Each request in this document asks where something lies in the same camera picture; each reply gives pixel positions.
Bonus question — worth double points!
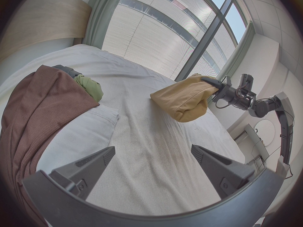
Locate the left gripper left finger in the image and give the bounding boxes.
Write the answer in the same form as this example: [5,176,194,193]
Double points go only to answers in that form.
[50,146,116,200]

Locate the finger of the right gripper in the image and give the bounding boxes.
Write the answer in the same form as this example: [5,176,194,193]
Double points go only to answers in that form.
[201,77,224,90]

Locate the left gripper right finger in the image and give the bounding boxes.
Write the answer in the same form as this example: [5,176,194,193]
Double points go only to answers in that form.
[190,144,255,200]

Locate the tan shorts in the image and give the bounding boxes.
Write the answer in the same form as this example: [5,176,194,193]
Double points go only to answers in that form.
[151,74,219,122]

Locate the bed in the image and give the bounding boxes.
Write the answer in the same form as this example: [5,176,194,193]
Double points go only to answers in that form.
[0,0,245,216]

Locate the grey-green curtain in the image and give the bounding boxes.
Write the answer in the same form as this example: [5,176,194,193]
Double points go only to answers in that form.
[82,0,131,50]
[217,20,256,82]

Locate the pale blue garment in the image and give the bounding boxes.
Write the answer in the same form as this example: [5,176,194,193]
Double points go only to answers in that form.
[36,104,119,172]

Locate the grey console table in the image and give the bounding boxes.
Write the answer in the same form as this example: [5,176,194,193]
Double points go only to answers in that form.
[233,124,270,168]

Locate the window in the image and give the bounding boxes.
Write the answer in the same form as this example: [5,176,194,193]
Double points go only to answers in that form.
[101,0,248,82]

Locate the brown garment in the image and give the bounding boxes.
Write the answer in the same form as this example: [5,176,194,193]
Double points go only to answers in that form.
[0,64,100,227]

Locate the green garment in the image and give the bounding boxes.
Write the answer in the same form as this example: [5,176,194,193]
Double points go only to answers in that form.
[73,75,104,102]

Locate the black garment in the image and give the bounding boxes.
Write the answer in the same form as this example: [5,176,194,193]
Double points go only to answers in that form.
[51,64,82,78]

